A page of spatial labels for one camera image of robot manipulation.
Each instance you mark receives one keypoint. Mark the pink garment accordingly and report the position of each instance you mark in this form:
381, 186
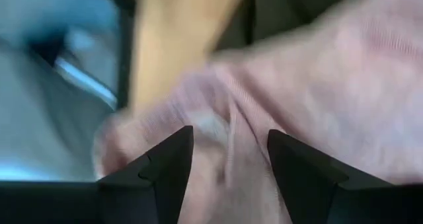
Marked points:
330, 101

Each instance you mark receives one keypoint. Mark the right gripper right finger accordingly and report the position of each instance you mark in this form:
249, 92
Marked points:
307, 184

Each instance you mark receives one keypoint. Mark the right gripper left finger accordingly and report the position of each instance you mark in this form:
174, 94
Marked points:
155, 184

